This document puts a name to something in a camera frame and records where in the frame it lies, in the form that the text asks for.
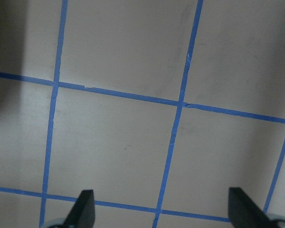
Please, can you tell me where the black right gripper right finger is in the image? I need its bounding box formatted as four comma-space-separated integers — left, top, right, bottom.
228, 187, 271, 228

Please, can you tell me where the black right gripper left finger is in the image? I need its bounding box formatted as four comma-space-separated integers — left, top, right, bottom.
63, 190, 95, 228

